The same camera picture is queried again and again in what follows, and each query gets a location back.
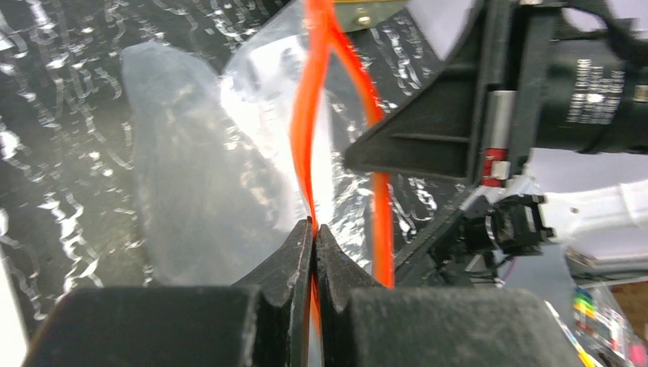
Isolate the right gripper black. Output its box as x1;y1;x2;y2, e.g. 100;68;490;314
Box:
344;1;562;184

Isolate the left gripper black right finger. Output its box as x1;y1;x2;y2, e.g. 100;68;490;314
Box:
315;226;582;366

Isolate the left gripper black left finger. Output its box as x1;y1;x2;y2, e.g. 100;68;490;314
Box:
24;219;313;366

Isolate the clear zip bag orange zipper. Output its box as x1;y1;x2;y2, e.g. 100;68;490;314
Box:
120;0;457;367

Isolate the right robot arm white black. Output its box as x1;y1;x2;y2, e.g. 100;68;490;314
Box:
343;1;647;286

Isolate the round drawer cabinet cream orange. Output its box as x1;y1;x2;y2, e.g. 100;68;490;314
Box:
332;0;408;33

